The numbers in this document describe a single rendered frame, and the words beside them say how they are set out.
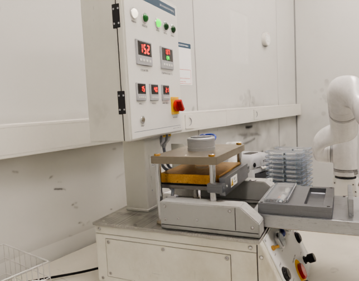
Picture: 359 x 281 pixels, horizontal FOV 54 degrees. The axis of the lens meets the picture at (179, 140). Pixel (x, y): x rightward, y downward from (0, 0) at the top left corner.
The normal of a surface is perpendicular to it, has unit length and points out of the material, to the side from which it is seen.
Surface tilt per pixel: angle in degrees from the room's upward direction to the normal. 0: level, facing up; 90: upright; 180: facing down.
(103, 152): 90
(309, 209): 90
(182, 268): 90
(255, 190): 90
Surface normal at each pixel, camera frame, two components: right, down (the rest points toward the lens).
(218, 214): -0.42, 0.11
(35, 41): 0.81, 0.01
